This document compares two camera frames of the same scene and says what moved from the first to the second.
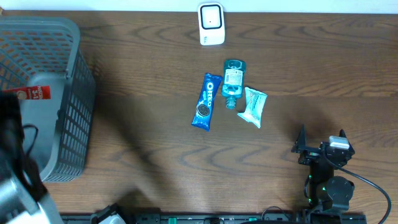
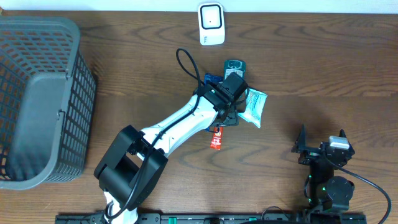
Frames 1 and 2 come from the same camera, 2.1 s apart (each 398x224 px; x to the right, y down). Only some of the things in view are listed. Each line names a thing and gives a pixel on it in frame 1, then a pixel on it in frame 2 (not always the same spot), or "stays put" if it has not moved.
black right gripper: x=311 y=154 stays put
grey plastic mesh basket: x=59 y=134 stays put
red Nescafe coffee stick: x=32 y=93 -> x=216 y=141
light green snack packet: x=254 y=103 stays put
